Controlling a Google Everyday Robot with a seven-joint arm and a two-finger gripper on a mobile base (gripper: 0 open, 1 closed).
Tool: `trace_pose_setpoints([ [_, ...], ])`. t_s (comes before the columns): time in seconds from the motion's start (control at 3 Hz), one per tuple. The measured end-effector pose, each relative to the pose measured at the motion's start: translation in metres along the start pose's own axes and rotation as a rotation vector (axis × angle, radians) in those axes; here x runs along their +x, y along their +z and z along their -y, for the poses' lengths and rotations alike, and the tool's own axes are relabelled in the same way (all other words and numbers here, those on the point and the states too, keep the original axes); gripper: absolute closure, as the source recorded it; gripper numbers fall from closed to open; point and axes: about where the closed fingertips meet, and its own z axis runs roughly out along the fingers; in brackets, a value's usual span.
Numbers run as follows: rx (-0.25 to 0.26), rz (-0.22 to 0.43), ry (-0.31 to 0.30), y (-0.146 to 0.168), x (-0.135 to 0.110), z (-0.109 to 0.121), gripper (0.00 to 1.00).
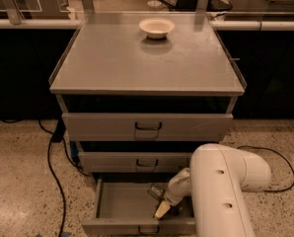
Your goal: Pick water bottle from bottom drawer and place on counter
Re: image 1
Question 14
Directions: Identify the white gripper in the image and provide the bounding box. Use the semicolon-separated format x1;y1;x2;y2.
155;168;191;219

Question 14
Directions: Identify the clear plastic water bottle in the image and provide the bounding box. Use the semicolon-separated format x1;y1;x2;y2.
147;184;166;201

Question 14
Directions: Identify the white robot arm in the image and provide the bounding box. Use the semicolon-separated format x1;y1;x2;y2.
155;144;271;237

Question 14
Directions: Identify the grey bottom drawer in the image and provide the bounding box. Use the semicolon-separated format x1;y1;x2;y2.
82;174;195;237

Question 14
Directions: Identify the grey drawer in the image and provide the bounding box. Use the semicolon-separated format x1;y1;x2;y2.
79;152;191;173
62;113;233;141
82;174;195;237

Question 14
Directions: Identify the grey middle drawer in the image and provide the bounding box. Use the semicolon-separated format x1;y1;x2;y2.
79;152;191;173

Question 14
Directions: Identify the grey drawer cabinet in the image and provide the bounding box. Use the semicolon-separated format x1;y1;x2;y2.
48;11;247;183

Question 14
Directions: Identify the grey top drawer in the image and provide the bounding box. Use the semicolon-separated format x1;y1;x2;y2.
62;113;233;141

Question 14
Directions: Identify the black power adapter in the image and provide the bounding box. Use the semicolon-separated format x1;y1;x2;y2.
51;118;66;143

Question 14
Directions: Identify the white paper bowl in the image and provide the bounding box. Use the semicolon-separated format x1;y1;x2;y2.
139;18;175;40

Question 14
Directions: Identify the white cup with straw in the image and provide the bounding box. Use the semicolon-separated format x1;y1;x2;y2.
147;0;162;10

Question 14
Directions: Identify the black floor cable left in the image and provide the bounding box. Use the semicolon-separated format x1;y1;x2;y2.
0;118;89;237

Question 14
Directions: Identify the white horizontal rail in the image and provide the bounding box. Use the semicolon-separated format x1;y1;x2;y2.
0;19;294;32

